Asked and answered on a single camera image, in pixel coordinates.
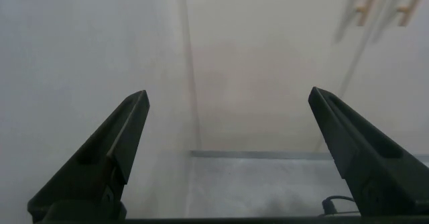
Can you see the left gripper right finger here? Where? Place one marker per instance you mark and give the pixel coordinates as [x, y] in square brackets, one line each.
[372, 170]

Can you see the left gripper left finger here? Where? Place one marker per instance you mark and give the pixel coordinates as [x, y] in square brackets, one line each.
[100, 170]

